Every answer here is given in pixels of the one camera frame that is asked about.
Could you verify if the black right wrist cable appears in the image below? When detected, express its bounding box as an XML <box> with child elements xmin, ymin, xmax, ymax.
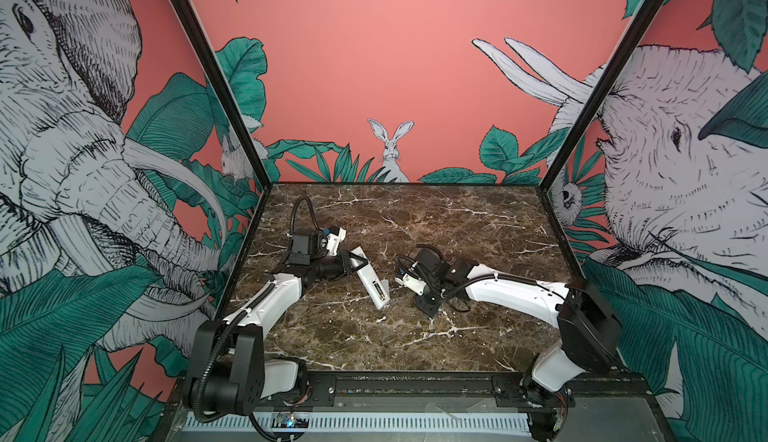
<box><xmin>395</xmin><ymin>242</ymin><xmax>475</xmax><ymax>314</ymax></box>

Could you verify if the black right corner frame post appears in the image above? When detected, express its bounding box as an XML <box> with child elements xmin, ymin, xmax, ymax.
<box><xmin>537</xmin><ymin>0</ymin><xmax>664</xmax><ymax>194</ymax></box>

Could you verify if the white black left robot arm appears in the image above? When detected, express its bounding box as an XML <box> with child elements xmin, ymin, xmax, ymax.
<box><xmin>183</xmin><ymin>230</ymin><xmax>370</xmax><ymax>423</ymax></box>

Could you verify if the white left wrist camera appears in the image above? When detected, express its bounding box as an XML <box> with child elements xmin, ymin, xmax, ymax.
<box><xmin>323</xmin><ymin>226</ymin><xmax>347</xmax><ymax>257</ymax></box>

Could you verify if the black corner frame post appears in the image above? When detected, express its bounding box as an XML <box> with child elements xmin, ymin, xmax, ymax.
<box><xmin>169</xmin><ymin>0</ymin><xmax>272</xmax><ymax>192</ymax></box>
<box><xmin>537</xmin><ymin>0</ymin><xmax>664</xmax><ymax>194</ymax></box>

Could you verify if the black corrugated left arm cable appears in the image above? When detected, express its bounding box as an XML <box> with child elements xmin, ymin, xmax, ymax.
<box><xmin>190</xmin><ymin>309</ymin><xmax>259</xmax><ymax>425</ymax></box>

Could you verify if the black left corner frame post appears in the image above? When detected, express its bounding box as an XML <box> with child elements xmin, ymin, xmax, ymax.
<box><xmin>169</xmin><ymin>0</ymin><xmax>272</xmax><ymax>192</ymax></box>

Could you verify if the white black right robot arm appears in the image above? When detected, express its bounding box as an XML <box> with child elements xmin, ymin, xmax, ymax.
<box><xmin>399</xmin><ymin>244</ymin><xmax>622</xmax><ymax>400</ymax></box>

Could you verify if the white ventilation grille strip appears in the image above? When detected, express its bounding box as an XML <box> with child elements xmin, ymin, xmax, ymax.
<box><xmin>179</xmin><ymin>411</ymin><xmax>532</xmax><ymax>435</ymax></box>

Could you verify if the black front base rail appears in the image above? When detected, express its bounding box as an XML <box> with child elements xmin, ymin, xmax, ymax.
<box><xmin>299</xmin><ymin>371</ymin><xmax>650</xmax><ymax>412</ymax></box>

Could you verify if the white remote control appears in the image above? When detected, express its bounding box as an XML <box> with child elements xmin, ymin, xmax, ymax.
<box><xmin>350</xmin><ymin>246</ymin><xmax>391</xmax><ymax>310</ymax></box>

